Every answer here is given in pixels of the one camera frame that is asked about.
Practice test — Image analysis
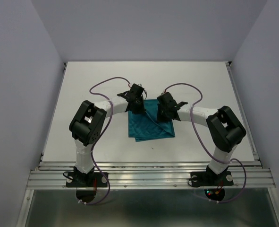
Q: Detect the teal cloth napkin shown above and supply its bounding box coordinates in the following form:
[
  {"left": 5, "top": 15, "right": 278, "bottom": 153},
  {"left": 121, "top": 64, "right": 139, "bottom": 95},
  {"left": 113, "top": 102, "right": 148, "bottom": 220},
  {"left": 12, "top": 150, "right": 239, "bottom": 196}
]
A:
[{"left": 128, "top": 99, "right": 175, "bottom": 142}]

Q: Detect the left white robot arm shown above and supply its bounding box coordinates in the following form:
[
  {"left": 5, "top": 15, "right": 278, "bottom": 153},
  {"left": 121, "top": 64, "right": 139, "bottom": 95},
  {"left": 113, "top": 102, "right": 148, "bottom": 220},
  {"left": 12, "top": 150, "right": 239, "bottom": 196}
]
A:
[{"left": 63, "top": 84, "right": 145, "bottom": 188}]

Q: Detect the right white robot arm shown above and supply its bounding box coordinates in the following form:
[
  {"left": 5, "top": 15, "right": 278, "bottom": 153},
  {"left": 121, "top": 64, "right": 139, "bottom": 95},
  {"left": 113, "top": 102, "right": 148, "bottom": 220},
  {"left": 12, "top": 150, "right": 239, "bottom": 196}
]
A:
[{"left": 157, "top": 92, "right": 246, "bottom": 188}]

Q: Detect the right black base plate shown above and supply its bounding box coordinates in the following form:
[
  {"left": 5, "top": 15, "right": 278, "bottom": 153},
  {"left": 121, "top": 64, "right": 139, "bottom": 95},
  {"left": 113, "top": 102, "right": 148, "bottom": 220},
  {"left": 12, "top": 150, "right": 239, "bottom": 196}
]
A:
[{"left": 187, "top": 171, "right": 234, "bottom": 188}]

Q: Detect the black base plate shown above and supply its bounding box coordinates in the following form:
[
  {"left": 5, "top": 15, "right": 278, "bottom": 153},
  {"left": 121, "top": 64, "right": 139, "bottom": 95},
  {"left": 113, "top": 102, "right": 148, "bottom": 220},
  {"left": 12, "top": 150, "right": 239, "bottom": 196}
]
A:
[
  {"left": 63, "top": 171, "right": 108, "bottom": 188},
  {"left": 187, "top": 171, "right": 234, "bottom": 188}
]

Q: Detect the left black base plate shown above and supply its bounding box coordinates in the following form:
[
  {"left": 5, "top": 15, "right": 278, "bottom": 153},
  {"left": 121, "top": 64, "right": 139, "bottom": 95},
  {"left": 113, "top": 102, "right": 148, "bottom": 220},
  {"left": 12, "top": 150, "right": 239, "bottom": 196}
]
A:
[{"left": 63, "top": 171, "right": 108, "bottom": 188}]

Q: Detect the aluminium front rail frame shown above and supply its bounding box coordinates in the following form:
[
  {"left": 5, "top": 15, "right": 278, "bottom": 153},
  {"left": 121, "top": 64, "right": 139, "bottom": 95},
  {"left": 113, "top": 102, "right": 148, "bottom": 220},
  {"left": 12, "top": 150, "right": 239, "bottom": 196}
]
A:
[{"left": 16, "top": 61, "right": 279, "bottom": 227}]

